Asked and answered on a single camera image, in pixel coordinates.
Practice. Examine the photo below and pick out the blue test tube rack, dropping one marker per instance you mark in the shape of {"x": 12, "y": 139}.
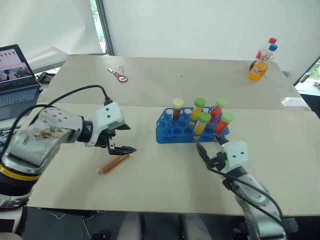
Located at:
{"x": 175, "y": 130}

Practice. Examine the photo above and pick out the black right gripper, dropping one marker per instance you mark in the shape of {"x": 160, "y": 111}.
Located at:
{"x": 219, "y": 160}

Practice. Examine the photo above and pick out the red tube with green cap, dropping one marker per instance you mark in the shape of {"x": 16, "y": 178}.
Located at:
{"x": 217, "y": 110}
{"x": 223, "y": 125}

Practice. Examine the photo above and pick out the orange-brown loose test tube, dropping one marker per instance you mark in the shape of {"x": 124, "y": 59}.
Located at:
{"x": 113, "y": 165}

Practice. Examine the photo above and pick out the cola bottle red cap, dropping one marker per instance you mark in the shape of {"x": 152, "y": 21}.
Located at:
{"x": 262, "y": 53}

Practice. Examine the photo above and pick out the brown tube with cream cap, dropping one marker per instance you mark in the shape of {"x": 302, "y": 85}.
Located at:
{"x": 177, "y": 111}

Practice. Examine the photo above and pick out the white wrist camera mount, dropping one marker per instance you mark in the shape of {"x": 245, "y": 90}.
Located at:
{"x": 110, "y": 112}
{"x": 236, "y": 155}

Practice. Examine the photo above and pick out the dark window frame post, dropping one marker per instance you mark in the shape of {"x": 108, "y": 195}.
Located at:
{"x": 105, "y": 27}

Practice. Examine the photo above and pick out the metal paper clip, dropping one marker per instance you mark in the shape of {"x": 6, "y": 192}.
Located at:
{"x": 121, "y": 68}

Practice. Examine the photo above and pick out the yellow tube with green cap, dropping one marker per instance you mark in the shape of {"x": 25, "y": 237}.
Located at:
{"x": 201, "y": 126}
{"x": 197, "y": 110}

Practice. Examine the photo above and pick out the small white clip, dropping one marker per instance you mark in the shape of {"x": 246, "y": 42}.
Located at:
{"x": 110, "y": 70}

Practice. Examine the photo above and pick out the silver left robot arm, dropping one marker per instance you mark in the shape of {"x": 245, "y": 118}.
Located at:
{"x": 47, "y": 140}

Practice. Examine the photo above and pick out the white robot body shell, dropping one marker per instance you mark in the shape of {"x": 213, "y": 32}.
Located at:
{"x": 10, "y": 220}

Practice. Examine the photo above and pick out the orange soda bottle blue cap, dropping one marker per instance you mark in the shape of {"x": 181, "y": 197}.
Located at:
{"x": 258, "y": 70}

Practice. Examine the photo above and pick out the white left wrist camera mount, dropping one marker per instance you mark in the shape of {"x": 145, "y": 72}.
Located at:
{"x": 110, "y": 112}

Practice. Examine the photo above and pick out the small black device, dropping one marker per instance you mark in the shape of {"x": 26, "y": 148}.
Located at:
{"x": 45, "y": 78}

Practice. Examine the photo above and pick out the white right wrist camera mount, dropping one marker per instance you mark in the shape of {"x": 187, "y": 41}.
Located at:
{"x": 236, "y": 155}

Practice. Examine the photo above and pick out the white hanging paper sheet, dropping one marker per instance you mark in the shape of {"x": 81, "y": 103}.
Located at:
{"x": 50, "y": 30}

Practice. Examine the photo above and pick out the open grey laptop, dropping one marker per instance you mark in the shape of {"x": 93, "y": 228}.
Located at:
{"x": 15, "y": 85}

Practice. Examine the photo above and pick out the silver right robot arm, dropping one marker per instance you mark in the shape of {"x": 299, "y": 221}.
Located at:
{"x": 260, "y": 202}

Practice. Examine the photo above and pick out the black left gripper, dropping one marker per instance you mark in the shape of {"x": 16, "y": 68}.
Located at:
{"x": 104, "y": 138}

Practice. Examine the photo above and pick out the red bottle opener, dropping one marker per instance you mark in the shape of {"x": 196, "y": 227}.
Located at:
{"x": 121, "y": 77}

